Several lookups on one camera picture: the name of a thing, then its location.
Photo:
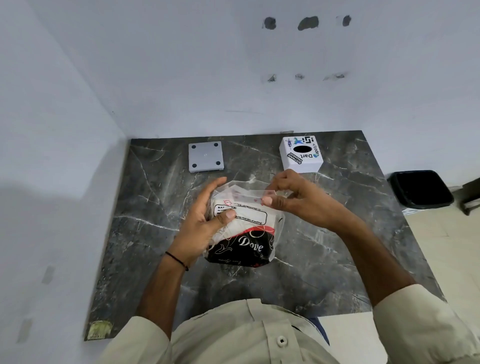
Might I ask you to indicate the person's left hand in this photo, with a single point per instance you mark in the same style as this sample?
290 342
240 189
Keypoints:
195 228

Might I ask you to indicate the dark furniture piece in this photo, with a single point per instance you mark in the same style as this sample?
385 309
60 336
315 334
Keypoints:
472 195

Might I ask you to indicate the white box with stickers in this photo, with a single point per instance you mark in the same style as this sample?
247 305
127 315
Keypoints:
301 153

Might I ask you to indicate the person's left thumb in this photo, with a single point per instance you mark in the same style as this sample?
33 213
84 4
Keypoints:
225 217

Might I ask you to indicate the yellow-green tape patch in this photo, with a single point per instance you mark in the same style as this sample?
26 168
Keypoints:
99 330

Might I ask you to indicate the grey square weighing scale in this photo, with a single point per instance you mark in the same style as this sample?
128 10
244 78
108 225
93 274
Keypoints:
206 156

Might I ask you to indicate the beige shirt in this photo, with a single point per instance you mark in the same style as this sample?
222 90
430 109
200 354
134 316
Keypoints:
243 337

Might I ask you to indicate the black and white packet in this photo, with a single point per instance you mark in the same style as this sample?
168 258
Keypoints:
247 240

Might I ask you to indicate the person's right hand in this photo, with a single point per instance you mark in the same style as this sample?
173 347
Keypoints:
307 204

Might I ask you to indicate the person's left forearm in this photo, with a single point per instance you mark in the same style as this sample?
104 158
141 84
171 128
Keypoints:
161 292

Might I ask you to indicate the black wrist band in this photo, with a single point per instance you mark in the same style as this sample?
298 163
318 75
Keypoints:
177 259

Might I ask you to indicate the black waste bin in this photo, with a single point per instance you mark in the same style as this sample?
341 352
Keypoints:
422 189

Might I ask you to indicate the person's right thumb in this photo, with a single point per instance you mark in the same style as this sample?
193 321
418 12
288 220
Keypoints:
273 202

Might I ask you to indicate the person's right forearm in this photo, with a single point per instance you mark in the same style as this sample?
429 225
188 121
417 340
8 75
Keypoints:
371 258

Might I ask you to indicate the clear plastic bag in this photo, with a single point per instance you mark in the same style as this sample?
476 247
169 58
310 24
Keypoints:
258 225

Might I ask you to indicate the blue trousers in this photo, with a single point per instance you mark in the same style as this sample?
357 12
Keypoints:
321 330

